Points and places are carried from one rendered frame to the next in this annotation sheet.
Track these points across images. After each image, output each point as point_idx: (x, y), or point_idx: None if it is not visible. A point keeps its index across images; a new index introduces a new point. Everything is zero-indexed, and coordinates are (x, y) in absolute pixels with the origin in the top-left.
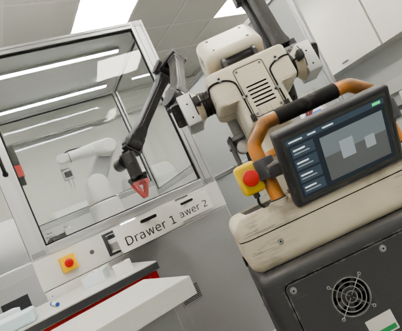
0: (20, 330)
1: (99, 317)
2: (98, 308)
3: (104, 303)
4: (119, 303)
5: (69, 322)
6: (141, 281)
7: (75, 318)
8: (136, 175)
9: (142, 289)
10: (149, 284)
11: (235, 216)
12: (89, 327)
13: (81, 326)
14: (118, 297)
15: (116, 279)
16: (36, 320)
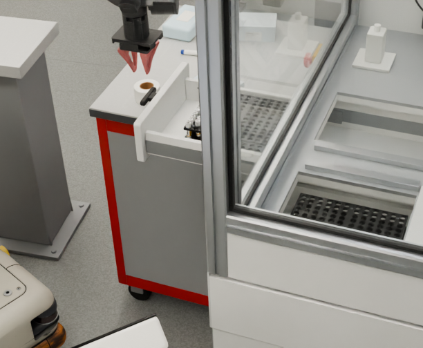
0: (161, 29)
1: None
2: (19, 39)
3: (27, 45)
4: None
5: (37, 31)
6: (16, 64)
7: (39, 34)
8: (119, 29)
9: None
10: None
11: None
12: None
13: None
14: (13, 48)
15: (126, 83)
16: (164, 38)
